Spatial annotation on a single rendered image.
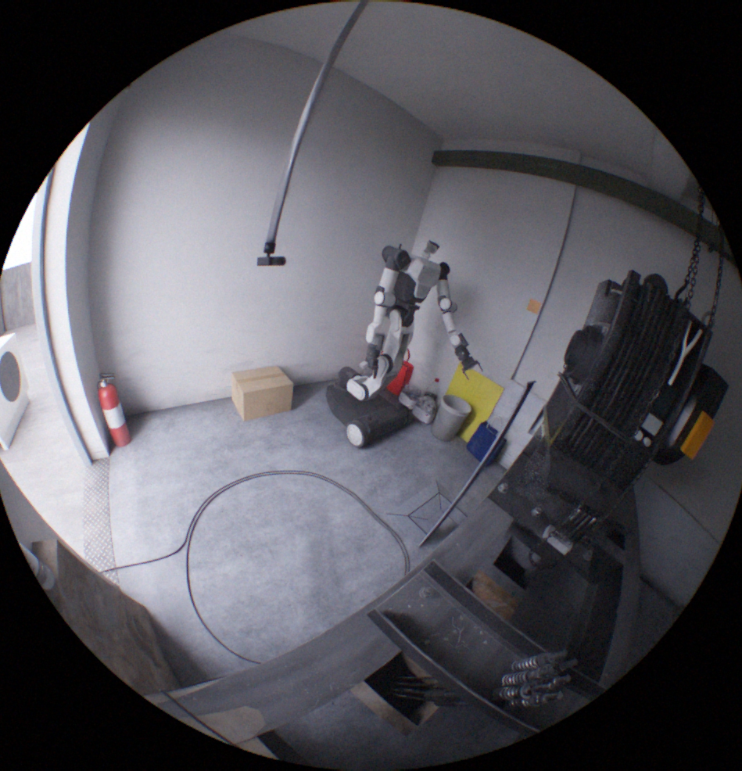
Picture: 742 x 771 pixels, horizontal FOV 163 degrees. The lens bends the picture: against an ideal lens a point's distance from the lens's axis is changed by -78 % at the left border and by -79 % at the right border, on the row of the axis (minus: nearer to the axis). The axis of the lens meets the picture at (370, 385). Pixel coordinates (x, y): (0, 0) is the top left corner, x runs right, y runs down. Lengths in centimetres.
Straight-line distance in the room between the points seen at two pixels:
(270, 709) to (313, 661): 15
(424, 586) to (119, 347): 209
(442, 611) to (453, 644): 10
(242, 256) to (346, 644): 202
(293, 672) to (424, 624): 31
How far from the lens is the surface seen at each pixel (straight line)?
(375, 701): 136
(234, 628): 133
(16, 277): 659
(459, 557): 83
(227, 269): 195
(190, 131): 202
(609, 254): 235
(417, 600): 71
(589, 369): 103
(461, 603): 74
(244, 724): 67
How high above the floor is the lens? 130
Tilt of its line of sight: 27 degrees down
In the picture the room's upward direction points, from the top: 16 degrees clockwise
